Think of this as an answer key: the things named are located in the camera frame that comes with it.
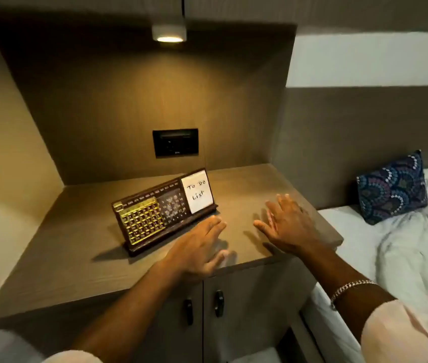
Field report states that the person's right hand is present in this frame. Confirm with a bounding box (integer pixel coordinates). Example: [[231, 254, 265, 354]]
[[253, 193, 336, 258]]

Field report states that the person's left hand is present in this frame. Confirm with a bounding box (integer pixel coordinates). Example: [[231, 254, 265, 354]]
[[160, 215, 230, 283]]

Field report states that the person's left forearm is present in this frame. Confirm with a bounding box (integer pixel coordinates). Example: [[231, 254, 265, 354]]
[[70, 261, 184, 355]]

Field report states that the person's right forearm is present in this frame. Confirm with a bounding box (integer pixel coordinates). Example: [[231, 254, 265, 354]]
[[305, 249, 398, 342]]

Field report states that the white handwritten note card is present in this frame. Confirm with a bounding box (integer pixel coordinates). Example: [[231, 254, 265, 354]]
[[181, 170, 217, 215]]

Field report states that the brown wooden desk calendar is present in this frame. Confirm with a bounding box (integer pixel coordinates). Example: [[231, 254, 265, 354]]
[[111, 168, 220, 258]]

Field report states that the grey headboard panel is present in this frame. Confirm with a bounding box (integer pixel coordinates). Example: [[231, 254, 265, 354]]
[[270, 84, 428, 210]]

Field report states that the blue patterned pillow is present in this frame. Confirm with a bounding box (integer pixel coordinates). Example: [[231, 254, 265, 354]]
[[356, 149, 428, 226]]

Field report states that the wooden bedside cabinet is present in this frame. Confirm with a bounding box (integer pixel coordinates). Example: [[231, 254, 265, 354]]
[[0, 162, 345, 363]]

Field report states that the white crumpled blanket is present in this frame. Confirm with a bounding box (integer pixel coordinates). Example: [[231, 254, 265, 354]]
[[374, 165, 428, 329]]

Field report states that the silver chain bracelet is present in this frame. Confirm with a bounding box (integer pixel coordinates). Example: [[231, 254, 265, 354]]
[[329, 280, 378, 311]]

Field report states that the small white wall lamp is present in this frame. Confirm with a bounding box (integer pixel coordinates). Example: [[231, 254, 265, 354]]
[[152, 22, 188, 44]]

